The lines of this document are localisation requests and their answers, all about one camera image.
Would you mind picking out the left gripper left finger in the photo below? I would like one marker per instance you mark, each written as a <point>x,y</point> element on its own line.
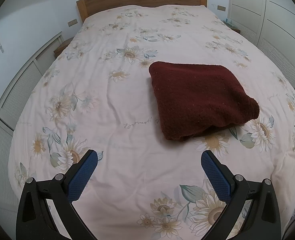
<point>34,219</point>

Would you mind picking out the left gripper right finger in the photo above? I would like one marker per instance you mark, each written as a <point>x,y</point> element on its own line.
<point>263,218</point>

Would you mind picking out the dark red knitted sweater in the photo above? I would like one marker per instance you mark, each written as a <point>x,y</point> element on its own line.
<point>199,99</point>

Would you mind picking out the white wardrobe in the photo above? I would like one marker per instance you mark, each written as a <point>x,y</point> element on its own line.
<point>269,25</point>

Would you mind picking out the right wooden nightstand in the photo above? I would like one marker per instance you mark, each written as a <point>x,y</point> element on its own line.
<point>228,22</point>

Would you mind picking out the wooden nightstand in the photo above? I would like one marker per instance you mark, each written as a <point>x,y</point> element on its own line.
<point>228,22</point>
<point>62,47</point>

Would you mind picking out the pink floral bed cover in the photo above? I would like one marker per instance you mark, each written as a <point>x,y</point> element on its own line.
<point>98,95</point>

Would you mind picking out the left wooden nightstand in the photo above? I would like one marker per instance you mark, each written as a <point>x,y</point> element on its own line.
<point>62,47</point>

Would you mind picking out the right wall switch plate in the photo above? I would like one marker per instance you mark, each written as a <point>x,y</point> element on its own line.
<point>221,8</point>

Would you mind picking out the wall switch plate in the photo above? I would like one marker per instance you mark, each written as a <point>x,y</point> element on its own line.
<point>72,22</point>
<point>221,8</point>

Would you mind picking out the left wall switch plate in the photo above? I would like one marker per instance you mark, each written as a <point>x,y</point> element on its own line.
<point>72,22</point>

